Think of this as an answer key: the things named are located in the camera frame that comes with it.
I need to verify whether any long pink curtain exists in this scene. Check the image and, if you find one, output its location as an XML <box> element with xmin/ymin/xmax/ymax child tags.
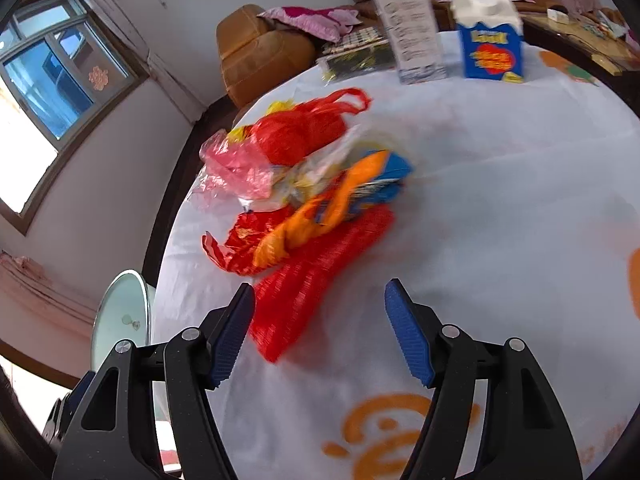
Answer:
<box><xmin>0</xmin><ymin>250</ymin><xmax>101</xmax><ymax>391</ymax></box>

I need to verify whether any red snack wrapper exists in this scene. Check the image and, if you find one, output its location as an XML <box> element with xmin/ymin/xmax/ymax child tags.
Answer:
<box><xmin>202</xmin><ymin>210</ymin><xmax>281</xmax><ymax>276</ymax></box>

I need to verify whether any translucent red-printed plastic bag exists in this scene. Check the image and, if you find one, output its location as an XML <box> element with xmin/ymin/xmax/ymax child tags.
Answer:
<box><xmin>200</xmin><ymin>130</ymin><xmax>274</xmax><ymax>207</ymax></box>

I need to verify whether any blue white milk carton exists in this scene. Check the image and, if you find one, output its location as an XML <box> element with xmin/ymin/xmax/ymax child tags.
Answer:
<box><xmin>449</xmin><ymin>0</ymin><xmax>525</xmax><ymax>83</ymax></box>

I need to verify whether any dark green snack packet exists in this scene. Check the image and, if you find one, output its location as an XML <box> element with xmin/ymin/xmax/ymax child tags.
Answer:
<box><xmin>317</xmin><ymin>42</ymin><xmax>398</xmax><ymax>81</ymax></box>

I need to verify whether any tied pink curtain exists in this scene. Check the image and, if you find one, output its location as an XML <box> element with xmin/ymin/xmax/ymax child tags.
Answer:
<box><xmin>70</xmin><ymin>0</ymin><xmax>206</xmax><ymax>126</ymax></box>

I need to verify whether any red mesh net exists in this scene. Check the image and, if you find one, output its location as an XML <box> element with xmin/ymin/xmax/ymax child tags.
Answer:
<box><xmin>250</xmin><ymin>205</ymin><xmax>396</xmax><ymax>363</ymax></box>

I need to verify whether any red plastic bag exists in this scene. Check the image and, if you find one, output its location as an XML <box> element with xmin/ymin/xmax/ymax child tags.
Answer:
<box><xmin>250</xmin><ymin>87</ymin><xmax>371</xmax><ymax>167</ymax></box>

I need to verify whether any window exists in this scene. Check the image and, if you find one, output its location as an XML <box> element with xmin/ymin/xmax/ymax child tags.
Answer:
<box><xmin>0</xmin><ymin>0</ymin><xmax>138</xmax><ymax>233</ymax></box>

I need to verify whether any tall white carton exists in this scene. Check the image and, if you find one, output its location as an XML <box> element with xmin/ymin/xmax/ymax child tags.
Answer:
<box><xmin>362</xmin><ymin>0</ymin><xmax>448</xmax><ymax>85</ymax></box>

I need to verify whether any wooden coffee table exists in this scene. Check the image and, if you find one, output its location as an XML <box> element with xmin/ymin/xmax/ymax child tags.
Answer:
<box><xmin>522</xmin><ymin>7</ymin><xmax>640</xmax><ymax>91</ymax></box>

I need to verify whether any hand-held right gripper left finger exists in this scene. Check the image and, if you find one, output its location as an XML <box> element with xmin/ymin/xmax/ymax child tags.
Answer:
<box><xmin>52</xmin><ymin>282</ymin><xmax>257</xmax><ymax>480</ymax></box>

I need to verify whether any orange blue snack packet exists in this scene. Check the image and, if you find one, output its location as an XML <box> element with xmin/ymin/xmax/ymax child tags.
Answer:
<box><xmin>255</xmin><ymin>150</ymin><xmax>413</xmax><ymax>266</ymax></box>

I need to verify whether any white orange-printed tablecloth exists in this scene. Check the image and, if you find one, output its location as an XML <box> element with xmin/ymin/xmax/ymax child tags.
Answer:
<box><xmin>150</xmin><ymin>30</ymin><xmax>640</xmax><ymax>480</ymax></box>

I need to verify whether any brown leather chaise sofa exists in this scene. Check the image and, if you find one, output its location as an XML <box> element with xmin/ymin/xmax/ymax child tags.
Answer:
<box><xmin>216</xmin><ymin>4</ymin><xmax>351</xmax><ymax>108</ymax></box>

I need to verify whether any checkered cloth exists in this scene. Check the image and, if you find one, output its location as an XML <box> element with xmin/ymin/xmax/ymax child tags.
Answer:
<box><xmin>320</xmin><ymin>27</ymin><xmax>388</xmax><ymax>56</ymax></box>

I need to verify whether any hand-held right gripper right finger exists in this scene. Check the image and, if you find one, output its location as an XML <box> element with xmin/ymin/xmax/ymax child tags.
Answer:
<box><xmin>384</xmin><ymin>278</ymin><xmax>583</xmax><ymax>480</ymax></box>

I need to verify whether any mint green trash bin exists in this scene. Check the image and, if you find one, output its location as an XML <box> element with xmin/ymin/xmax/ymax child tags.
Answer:
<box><xmin>91</xmin><ymin>269</ymin><xmax>156</xmax><ymax>396</ymax></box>

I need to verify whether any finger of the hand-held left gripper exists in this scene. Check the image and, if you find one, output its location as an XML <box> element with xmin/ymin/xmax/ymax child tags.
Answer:
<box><xmin>42</xmin><ymin>370</ymin><xmax>96</xmax><ymax>461</ymax></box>

